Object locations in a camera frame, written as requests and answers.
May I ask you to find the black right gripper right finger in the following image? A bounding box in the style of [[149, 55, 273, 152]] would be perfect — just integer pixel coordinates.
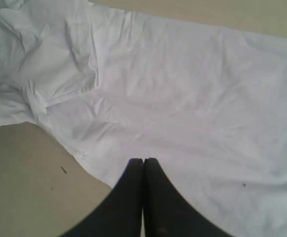
[[143, 158, 222, 237]]

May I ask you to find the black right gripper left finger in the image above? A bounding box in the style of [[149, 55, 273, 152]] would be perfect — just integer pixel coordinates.
[[62, 158, 143, 237]]

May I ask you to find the white t-shirt red lettering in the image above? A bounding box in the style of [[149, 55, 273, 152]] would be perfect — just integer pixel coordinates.
[[0, 0, 287, 237]]

